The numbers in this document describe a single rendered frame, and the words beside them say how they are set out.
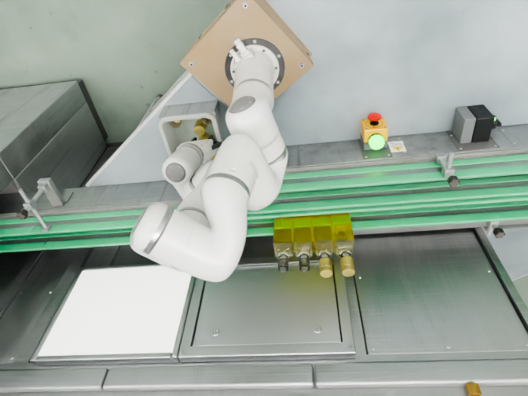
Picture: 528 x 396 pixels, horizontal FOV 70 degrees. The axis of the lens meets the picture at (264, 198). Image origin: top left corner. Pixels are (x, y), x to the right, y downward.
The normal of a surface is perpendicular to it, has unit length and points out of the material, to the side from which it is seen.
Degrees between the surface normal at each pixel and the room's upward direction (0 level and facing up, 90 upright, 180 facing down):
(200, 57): 5
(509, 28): 0
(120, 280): 90
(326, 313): 90
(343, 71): 0
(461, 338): 90
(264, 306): 90
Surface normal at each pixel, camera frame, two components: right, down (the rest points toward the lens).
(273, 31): 0.00, 0.69
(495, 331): -0.14, -0.77
